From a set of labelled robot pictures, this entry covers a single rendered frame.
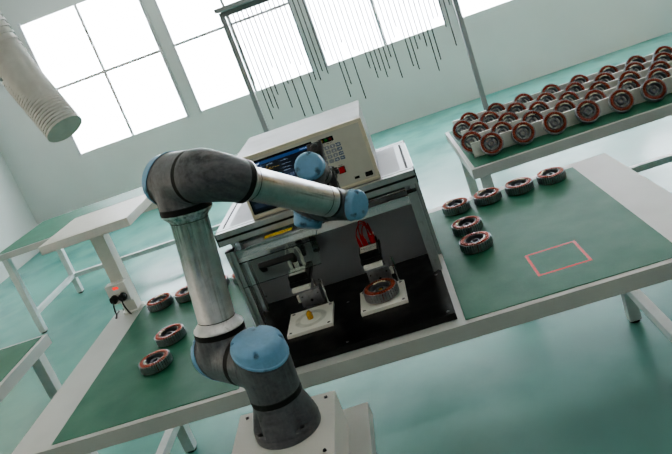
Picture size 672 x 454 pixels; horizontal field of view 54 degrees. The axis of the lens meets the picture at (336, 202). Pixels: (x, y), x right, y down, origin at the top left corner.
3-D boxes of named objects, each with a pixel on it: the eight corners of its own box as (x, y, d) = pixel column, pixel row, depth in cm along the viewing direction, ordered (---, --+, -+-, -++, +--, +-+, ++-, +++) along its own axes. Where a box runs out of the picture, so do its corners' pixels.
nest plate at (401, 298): (408, 302, 200) (407, 299, 200) (361, 317, 202) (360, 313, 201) (404, 282, 214) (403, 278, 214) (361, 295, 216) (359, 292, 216)
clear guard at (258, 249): (321, 264, 188) (314, 245, 186) (243, 289, 191) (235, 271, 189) (325, 226, 219) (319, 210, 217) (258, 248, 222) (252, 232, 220)
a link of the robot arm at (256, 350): (273, 411, 136) (251, 355, 132) (233, 399, 145) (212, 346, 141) (311, 378, 144) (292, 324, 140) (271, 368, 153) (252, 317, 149)
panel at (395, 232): (437, 250, 229) (411, 171, 221) (261, 305, 237) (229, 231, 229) (437, 249, 230) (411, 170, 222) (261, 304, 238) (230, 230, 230)
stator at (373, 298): (401, 298, 202) (397, 287, 201) (366, 309, 203) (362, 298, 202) (398, 283, 212) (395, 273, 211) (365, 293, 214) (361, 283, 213)
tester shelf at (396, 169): (418, 182, 207) (414, 168, 205) (219, 248, 215) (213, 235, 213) (407, 151, 249) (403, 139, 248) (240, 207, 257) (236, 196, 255)
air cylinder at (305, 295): (324, 301, 222) (318, 287, 220) (303, 308, 223) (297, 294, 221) (325, 295, 227) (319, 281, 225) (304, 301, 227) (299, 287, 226)
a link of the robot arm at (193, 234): (233, 398, 143) (166, 155, 133) (194, 386, 154) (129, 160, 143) (273, 372, 152) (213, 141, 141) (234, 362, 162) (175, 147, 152)
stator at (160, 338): (191, 328, 245) (187, 320, 244) (177, 345, 235) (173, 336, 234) (167, 333, 249) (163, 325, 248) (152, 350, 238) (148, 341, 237)
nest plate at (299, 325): (333, 325, 203) (332, 322, 202) (288, 339, 204) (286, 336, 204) (334, 304, 217) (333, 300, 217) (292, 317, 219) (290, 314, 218)
